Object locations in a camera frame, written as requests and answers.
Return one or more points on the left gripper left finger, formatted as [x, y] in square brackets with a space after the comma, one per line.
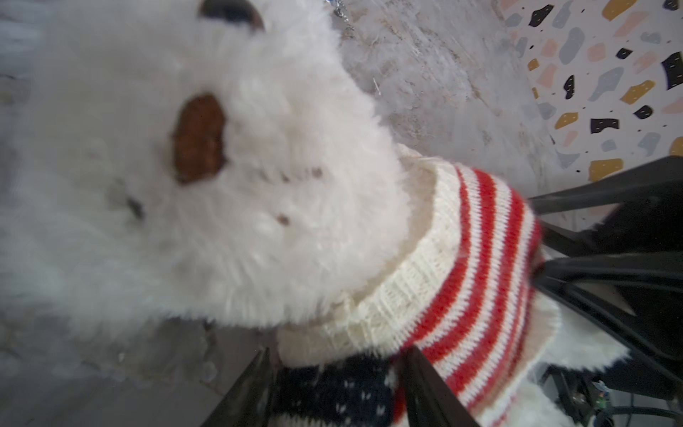
[249, 401]

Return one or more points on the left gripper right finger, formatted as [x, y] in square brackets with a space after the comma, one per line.
[429, 401]

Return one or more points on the white teddy bear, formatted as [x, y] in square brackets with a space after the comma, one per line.
[181, 166]

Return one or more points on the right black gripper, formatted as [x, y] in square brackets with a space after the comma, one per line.
[633, 290]

